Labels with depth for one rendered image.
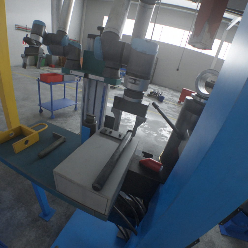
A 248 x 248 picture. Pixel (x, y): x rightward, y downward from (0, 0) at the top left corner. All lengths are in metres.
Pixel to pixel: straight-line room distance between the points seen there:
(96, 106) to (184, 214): 1.51
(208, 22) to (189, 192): 0.87
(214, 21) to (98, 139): 0.93
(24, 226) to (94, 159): 1.37
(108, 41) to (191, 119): 0.56
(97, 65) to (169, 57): 12.55
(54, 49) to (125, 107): 1.23
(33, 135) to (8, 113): 1.91
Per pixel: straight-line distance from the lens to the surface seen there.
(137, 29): 1.12
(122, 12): 0.74
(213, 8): 0.99
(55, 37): 1.29
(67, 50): 1.55
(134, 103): 0.47
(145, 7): 1.05
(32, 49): 1.19
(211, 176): 0.38
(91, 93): 1.71
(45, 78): 3.31
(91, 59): 1.57
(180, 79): 13.87
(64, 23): 1.34
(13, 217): 1.89
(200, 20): 1.00
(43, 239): 1.70
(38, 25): 1.24
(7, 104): 2.69
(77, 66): 1.53
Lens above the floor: 1.58
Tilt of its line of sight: 28 degrees down
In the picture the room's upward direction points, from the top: 14 degrees clockwise
